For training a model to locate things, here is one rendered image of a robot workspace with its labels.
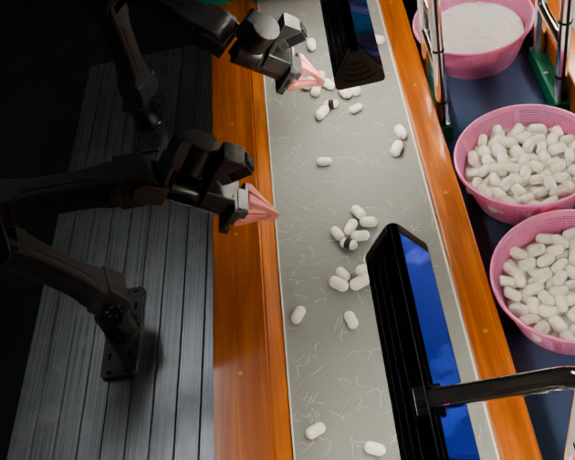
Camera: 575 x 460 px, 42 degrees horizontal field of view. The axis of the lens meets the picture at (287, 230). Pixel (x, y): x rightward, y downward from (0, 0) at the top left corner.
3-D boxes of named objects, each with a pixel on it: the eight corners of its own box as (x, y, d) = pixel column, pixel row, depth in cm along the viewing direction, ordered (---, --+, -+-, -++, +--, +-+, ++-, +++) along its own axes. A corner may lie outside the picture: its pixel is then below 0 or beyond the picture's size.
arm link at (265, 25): (287, 20, 146) (238, -19, 143) (270, 48, 142) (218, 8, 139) (262, 51, 156) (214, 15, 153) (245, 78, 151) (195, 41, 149)
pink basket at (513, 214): (509, 263, 136) (509, 230, 129) (430, 176, 154) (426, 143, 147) (631, 197, 140) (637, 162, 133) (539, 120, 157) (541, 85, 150)
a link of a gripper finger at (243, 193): (286, 193, 131) (237, 178, 128) (288, 224, 127) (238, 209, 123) (268, 217, 136) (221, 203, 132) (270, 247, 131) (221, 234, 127)
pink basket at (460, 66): (489, 104, 163) (488, 69, 156) (392, 66, 178) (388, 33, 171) (556, 35, 173) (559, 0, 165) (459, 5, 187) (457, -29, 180)
